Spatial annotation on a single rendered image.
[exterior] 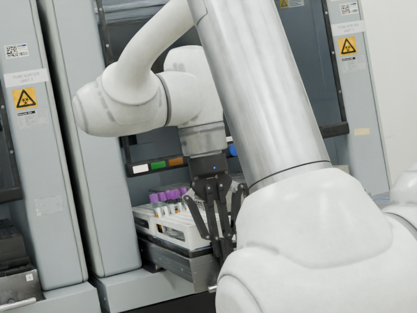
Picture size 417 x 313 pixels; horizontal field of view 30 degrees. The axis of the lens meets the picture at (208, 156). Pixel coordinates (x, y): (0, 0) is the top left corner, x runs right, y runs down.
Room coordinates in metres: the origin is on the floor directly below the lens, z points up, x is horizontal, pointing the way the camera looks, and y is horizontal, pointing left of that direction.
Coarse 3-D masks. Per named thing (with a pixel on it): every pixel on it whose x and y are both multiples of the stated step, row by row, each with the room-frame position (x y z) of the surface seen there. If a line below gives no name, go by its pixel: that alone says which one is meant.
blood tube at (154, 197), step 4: (152, 196) 1.80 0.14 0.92; (156, 196) 1.80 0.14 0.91; (152, 200) 1.80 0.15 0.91; (156, 200) 1.80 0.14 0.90; (156, 204) 1.80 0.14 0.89; (156, 208) 1.80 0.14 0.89; (156, 212) 1.80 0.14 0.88; (160, 212) 1.80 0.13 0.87; (156, 216) 1.80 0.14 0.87; (160, 216) 1.80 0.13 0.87; (160, 228) 1.80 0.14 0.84; (164, 228) 1.80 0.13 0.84
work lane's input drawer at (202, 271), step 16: (144, 240) 1.89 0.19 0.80; (160, 240) 1.76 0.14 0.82; (144, 256) 1.91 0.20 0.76; (160, 256) 1.75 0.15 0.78; (176, 256) 1.61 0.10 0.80; (192, 256) 1.53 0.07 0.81; (208, 256) 1.53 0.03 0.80; (176, 272) 1.63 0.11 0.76; (192, 272) 1.52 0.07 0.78; (208, 272) 1.53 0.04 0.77; (208, 288) 1.48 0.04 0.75
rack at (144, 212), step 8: (136, 208) 2.09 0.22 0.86; (144, 208) 2.07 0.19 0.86; (152, 208) 2.04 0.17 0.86; (160, 208) 1.99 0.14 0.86; (168, 208) 1.95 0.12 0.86; (136, 216) 2.00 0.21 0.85; (144, 216) 1.91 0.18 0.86; (152, 216) 1.86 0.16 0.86; (136, 224) 2.04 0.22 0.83; (144, 224) 2.03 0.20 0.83; (152, 224) 1.86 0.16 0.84; (152, 232) 1.86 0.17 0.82
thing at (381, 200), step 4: (388, 192) 1.85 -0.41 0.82; (372, 196) 1.82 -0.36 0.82; (376, 196) 1.81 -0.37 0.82; (380, 196) 1.80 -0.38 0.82; (384, 196) 1.79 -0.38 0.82; (388, 196) 1.78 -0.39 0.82; (372, 200) 1.76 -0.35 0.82; (376, 200) 1.75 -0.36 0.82; (380, 200) 1.74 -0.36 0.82; (384, 200) 1.73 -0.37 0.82; (388, 200) 1.72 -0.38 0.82; (376, 204) 1.69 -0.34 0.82; (380, 204) 1.68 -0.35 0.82; (384, 204) 1.67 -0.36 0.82; (388, 204) 1.66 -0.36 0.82; (380, 208) 1.63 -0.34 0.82
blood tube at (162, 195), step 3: (159, 195) 1.81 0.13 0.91; (162, 195) 1.81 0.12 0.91; (165, 195) 1.81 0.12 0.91; (159, 198) 1.81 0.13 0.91; (162, 198) 1.81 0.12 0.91; (165, 198) 1.81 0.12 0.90; (162, 201) 1.81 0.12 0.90; (165, 201) 1.81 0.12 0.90; (162, 204) 1.81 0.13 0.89; (165, 204) 1.81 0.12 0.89; (165, 207) 1.81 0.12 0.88; (165, 210) 1.81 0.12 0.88; (168, 210) 1.81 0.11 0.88; (165, 213) 1.81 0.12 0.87; (168, 213) 1.81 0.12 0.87; (168, 228) 1.81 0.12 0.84; (171, 228) 1.81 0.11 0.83; (168, 231) 1.81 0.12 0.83
